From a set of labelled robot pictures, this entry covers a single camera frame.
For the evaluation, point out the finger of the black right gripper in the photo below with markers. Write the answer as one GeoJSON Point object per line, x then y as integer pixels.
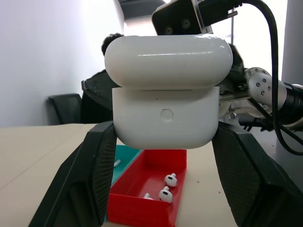
{"type": "Point", "coordinates": [94, 92]}

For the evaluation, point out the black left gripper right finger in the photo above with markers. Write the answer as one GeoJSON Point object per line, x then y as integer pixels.
{"type": "Point", "coordinates": [255, 179]}

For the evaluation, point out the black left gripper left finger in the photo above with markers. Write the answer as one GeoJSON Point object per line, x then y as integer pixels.
{"type": "Point", "coordinates": [82, 179]}

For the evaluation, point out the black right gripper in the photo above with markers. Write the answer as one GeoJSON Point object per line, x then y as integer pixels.
{"type": "Point", "coordinates": [233, 82]}

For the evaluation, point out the white earbud charging case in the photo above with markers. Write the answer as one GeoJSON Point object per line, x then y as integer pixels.
{"type": "Point", "coordinates": [165, 94]}

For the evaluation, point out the black office chair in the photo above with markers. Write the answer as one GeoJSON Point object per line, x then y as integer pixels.
{"type": "Point", "coordinates": [65, 107]}

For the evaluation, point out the white earbud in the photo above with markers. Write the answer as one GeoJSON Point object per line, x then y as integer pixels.
{"type": "Point", "coordinates": [171, 180]}
{"type": "Point", "coordinates": [148, 196]}
{"type": "Point", "coordinates": [165, 195]}
{"type": "Point", "coordinates": [117, 162]}

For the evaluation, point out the teal plastic tray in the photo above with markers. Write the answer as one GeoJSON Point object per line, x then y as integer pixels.
{"type": "Point", "coordinates": [127, 160]}

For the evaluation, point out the dark-haired person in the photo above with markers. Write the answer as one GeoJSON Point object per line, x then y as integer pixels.
{"type": "Point", "coordinates": [111, 41]}

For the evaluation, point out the red plastic tray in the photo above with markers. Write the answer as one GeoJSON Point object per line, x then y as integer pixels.
{"type": "Point", "coordinates": [142, 208]}

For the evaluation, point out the right robot arm with camera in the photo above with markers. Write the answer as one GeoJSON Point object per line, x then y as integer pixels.
{"type": "Point", "coordinates": [274, 71]}

